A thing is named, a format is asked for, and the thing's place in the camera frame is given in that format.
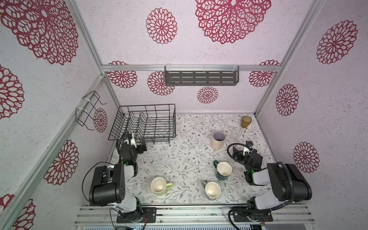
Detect pink ceramic mug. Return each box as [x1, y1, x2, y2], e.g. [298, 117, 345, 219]
[211, 131, 227, 150]

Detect black wire dish rack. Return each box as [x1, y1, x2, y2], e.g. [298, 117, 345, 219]
[108, 103, 176, 143]

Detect yellow ribbed cup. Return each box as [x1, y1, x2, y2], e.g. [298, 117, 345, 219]
[241, 116, 252, 128]

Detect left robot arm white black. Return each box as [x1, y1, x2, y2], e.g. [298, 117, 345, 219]
[87, 143, 148, 223]

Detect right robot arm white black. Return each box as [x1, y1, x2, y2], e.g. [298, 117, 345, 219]
[227, 143, 312, 212]

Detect dark green mug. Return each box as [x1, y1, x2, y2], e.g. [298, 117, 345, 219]
[213, 160, 232, 181]

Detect light green mug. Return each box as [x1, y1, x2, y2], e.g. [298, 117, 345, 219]
[150, 177, 173, 196]

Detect grey cream mug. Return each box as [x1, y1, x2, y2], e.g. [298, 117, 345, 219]
[201, 181, 221, 200]

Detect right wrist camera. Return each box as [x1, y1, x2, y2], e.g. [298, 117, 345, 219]
[243, 141, 254, 156]

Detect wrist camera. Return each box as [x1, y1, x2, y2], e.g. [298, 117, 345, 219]
[243, 141, 254, 156]
[127, 133, 137, 148]

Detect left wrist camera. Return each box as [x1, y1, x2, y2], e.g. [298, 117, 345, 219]
[127, 133, 137, 148]

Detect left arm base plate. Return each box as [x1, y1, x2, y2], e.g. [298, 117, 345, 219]
[117, 207, 157, 224]

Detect black wire wall holder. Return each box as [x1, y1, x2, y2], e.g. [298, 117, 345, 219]
[75, 91, 107, 131]

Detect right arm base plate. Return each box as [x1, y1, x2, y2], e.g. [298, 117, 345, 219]
[231, 207, 273, 222]

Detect grey wall shelf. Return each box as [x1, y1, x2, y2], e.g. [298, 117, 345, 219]
[164, 66, 239, 86]

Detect aluminium front rail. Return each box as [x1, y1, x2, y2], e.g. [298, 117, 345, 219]
[73, 204, 315, 230]

